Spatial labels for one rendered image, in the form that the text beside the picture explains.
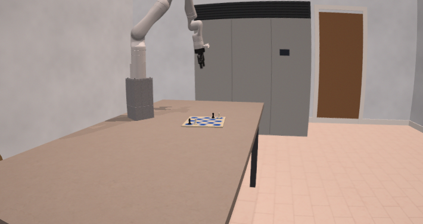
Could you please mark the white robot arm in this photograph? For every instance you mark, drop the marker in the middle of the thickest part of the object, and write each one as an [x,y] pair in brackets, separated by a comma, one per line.
[137,35]

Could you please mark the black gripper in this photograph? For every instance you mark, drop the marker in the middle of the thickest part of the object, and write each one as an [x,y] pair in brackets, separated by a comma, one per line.
[200,57]

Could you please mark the blue and cream checkered board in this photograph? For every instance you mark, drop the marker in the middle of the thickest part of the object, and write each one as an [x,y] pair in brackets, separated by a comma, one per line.
[205,122]

